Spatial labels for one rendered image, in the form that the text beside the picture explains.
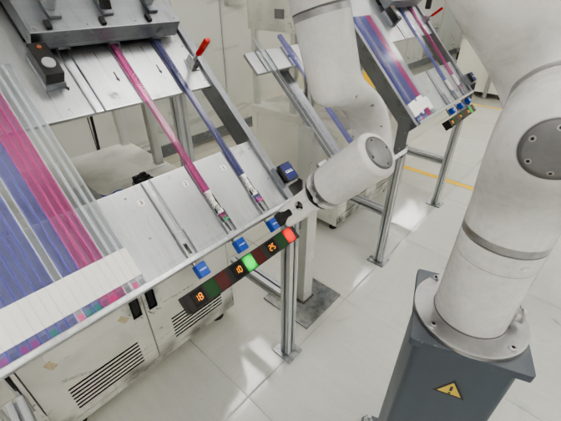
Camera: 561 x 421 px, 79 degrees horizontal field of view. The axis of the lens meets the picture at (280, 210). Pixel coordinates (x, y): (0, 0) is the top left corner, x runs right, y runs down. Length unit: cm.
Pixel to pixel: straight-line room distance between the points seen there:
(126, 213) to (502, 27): 67
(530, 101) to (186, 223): 62
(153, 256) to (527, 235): 63
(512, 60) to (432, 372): 52
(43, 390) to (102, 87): 81
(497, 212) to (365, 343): 106
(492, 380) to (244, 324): 103
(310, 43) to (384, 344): 122
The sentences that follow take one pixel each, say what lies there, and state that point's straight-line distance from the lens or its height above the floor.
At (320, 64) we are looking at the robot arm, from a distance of 57.
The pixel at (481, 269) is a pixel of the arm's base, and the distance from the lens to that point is 59.
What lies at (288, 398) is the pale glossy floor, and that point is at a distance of 136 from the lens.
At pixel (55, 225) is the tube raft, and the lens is 73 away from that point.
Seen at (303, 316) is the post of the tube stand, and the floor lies 1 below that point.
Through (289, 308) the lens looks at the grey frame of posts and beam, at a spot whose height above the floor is 27.
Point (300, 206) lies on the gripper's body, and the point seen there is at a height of 82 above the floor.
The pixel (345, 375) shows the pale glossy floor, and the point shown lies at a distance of 142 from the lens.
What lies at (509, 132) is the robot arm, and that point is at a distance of 45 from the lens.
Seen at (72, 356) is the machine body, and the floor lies 34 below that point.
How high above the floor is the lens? 120
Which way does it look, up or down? 34 degrees down
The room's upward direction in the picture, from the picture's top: straight up
